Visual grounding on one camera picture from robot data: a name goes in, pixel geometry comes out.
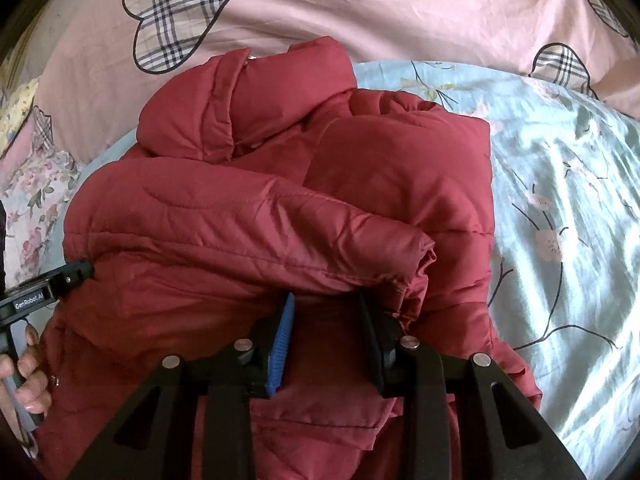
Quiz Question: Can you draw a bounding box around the red puffer jacket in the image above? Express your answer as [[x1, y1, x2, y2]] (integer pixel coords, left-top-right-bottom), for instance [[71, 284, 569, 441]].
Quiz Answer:
[[31, 36, 545, 480]]

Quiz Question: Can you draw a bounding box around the pink quilt with plaid hearts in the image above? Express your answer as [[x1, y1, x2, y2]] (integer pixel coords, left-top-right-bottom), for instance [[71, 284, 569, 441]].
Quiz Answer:
[[0, 0, 640, 166]]

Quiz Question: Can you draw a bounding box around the light blue floral bed sheet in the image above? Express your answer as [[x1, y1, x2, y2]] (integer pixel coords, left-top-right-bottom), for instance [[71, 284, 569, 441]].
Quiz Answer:
[[62, 59, 640, 476]]

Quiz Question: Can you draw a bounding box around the floral patterned pillow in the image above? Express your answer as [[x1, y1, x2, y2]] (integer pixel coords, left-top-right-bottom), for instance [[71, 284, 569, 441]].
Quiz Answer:
[[0, 77, 83, 296]]

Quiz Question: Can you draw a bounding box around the person's left hand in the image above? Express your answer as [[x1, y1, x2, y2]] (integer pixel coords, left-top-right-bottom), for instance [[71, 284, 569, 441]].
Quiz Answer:
[[0, 322, 53, 448]]

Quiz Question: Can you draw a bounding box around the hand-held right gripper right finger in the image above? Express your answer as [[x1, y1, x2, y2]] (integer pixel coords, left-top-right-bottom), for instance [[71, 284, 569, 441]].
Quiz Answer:
[[356, 291, 587, 480]]

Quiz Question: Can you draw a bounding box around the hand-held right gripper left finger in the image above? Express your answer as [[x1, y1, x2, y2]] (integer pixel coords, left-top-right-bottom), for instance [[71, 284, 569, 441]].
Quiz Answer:
[[66, 292, 297, 480]]

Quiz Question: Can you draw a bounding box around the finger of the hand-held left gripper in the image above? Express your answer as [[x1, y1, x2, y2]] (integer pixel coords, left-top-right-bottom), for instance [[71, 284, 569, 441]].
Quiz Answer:
[[46, 260, 96, 297]]

